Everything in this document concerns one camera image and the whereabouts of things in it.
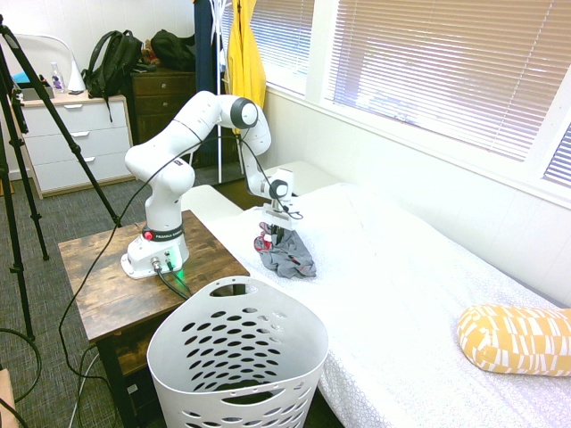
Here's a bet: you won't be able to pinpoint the small window blinds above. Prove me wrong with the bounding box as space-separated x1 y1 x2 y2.
542 124 571 183

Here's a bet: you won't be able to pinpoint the clear plastic bottle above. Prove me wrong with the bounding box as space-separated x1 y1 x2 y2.
49 61 67 95

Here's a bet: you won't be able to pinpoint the yellow hanging garment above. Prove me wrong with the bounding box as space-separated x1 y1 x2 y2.
225 0 268 112

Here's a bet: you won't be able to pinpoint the white perforated laundry basket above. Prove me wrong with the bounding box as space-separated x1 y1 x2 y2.
146 276 330 428

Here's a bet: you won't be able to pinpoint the white desk lamp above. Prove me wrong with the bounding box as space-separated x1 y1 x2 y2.
15 33 87 95

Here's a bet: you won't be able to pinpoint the black camera tripod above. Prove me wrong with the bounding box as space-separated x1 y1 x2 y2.
0 12 124 342

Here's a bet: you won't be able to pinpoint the long black arm cable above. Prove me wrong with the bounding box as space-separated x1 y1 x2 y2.
57 133 304 428

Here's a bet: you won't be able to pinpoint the yellow white patterned pillow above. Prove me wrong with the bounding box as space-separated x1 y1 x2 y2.
456 303 571 378

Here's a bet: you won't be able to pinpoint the rustic wooden side table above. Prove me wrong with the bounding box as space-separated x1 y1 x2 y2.
57 209 251 428

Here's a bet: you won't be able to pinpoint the dark wooden dresser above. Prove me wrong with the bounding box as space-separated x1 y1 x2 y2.
129 67 245 171

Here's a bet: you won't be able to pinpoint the white low bench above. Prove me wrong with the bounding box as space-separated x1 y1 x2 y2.
262 160 341 197

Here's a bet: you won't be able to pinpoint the bed with white cover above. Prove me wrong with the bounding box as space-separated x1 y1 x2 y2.
195 181 571 428

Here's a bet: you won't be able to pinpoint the navy hanging garment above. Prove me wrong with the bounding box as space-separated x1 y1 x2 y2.
194 0 224 169

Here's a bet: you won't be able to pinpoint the grey floor cable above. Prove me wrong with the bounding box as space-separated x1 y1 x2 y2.
66 351 99 428

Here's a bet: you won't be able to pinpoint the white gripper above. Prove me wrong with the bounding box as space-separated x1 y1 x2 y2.
260 201 299 245

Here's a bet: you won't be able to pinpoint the wide window blinds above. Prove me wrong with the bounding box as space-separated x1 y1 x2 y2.
324 0 571 162

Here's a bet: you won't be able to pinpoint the grey clothes with red trim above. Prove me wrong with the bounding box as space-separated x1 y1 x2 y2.
252 221 318 280

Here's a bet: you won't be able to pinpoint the white coat rack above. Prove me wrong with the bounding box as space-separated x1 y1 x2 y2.
186 0 246 184

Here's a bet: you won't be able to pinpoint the narrow window blinds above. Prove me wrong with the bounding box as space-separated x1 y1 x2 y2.
220 0 316 97

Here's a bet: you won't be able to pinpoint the white drawer dresser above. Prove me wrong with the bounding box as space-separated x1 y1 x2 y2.
17 93 138 201

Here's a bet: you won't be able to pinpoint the black duffel bag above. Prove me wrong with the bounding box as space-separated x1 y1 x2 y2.
150 29 197 72

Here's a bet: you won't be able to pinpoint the brown cardboard piece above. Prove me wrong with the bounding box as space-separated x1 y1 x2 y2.
0 367 18 428

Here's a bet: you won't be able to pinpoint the black floor cable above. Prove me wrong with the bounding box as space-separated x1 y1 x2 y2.
0 328 43 402

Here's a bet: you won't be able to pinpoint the grey box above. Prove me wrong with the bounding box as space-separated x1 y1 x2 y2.
12 86 55 103

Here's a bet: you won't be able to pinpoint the black base cable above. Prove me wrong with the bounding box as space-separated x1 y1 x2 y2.
155 268 191 299
169 266 194 296

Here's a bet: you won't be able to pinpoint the black backpack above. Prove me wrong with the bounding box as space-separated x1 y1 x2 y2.
81 29 144 124

